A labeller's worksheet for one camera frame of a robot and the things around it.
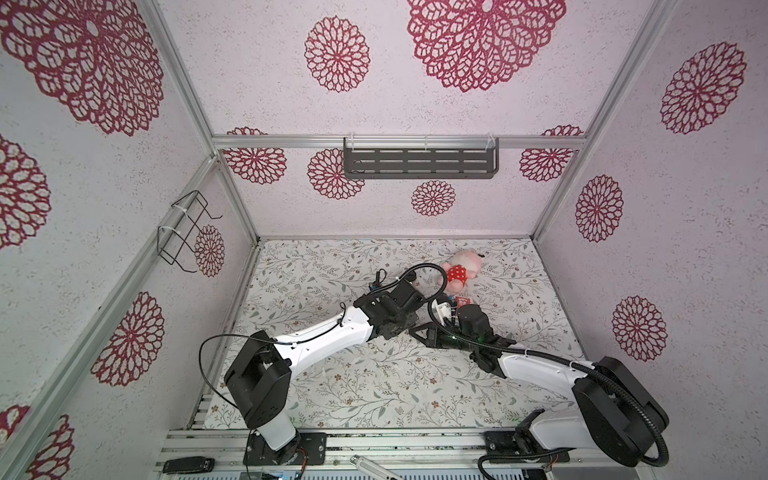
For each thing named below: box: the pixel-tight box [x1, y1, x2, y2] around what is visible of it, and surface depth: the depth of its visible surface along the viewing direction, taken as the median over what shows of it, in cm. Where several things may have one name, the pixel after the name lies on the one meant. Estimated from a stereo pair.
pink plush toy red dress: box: [442, 250, 482, 293], surface depth 105 cm
